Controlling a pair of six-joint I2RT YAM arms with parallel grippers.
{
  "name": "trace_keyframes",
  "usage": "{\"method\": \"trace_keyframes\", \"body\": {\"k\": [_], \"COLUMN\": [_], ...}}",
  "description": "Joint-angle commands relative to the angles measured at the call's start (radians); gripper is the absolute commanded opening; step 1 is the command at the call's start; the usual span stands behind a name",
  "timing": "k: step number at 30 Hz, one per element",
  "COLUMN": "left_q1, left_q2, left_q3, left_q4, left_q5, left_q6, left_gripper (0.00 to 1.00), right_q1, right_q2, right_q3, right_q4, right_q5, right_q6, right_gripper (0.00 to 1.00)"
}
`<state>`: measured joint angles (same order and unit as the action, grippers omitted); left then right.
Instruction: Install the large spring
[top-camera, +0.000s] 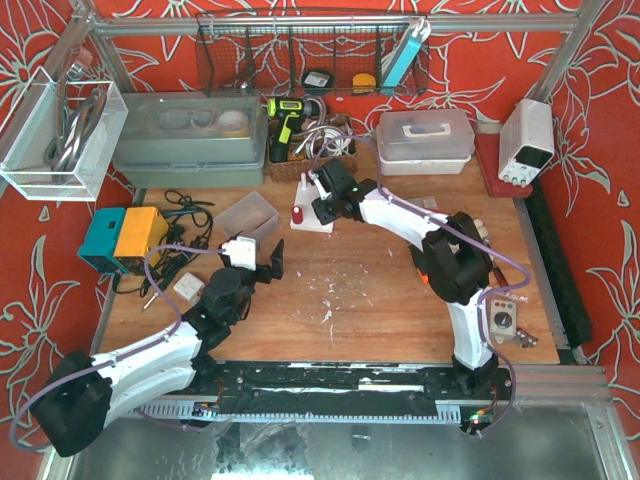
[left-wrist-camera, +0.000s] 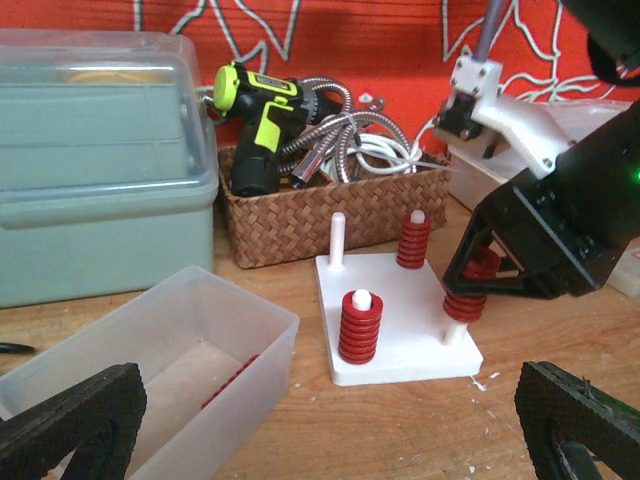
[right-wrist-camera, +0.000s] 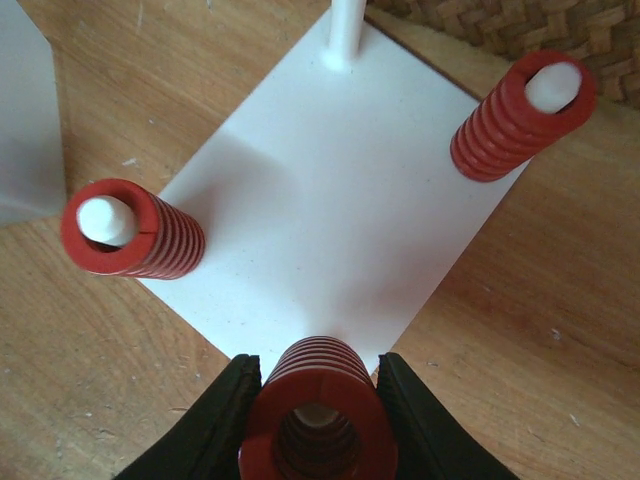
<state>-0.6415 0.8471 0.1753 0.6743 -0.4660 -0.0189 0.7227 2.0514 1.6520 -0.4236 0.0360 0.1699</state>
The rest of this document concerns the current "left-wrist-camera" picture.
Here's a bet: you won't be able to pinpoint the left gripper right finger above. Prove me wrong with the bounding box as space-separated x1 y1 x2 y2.
514 361 639 479

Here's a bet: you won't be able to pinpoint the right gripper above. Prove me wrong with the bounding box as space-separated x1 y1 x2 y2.
443 103 639 299

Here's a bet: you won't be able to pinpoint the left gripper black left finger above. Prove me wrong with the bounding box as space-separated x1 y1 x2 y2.
1 363 147 479

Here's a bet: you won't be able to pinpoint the red large spring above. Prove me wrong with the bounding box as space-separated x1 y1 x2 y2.
396 210 432 269
338 289 384 365
443 246 501 323
200 354 260 410

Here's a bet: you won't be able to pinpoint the clear spring bin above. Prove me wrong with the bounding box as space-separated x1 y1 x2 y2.
1 267 299 479

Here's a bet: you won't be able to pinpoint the white plastic storage box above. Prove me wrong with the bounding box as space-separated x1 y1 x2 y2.
448 99 631 210

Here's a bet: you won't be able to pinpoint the white peg board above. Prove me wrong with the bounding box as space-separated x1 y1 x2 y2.
315 212 483 386

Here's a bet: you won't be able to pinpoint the wicker basket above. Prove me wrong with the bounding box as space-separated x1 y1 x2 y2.
218 146 451 269

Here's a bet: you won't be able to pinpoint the grey plastic toolbox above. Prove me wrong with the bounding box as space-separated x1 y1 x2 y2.
1 28 218 307

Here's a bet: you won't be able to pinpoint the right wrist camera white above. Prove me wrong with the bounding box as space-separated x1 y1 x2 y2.
434 42 571 179

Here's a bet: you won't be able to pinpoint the white cables in basket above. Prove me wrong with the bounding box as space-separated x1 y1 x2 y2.
319 114 441 177

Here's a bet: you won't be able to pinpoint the flexible metal hose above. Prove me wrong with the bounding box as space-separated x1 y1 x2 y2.
279 75 416 190

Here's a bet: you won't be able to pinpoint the green cordless drill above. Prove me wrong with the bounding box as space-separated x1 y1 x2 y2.
213 63 330 197

